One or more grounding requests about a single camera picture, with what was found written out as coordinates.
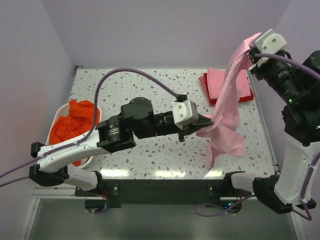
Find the orange t shirt in basket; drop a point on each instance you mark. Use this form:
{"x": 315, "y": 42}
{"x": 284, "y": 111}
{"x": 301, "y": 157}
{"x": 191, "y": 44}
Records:
{"x": 72, "y": 120}

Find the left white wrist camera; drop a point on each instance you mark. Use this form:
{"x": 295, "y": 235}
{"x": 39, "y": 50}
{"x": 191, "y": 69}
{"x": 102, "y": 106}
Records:
{"x": 184, "y": 113}

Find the white laundry basket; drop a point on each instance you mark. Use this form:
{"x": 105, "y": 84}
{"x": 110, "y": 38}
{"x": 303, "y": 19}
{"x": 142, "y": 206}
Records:
{"x": 75, "y": 140}

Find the folded pink t shirt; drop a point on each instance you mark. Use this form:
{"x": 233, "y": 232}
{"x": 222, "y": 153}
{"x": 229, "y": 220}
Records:
{"x": 215, "y": 80}

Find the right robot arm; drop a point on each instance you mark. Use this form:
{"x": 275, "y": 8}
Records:
{"x": 298, "y": 85}

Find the pink t shirt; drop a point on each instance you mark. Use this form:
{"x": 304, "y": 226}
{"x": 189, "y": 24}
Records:
{"x": 215, "y": 80}
{"x": 222, "y": 134}

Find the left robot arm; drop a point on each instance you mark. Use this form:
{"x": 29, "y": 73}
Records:
{"x": 54, "y": 163}

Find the folded red t shirt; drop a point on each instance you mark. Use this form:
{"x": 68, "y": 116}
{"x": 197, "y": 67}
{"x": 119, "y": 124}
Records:
{"x": 202, "y": 80}

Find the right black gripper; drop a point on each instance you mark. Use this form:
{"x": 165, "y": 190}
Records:
{"x": 254, "y": 67}

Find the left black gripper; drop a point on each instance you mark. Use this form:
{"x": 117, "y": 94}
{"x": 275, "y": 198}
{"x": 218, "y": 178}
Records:
{"x": 187, "y": 129}

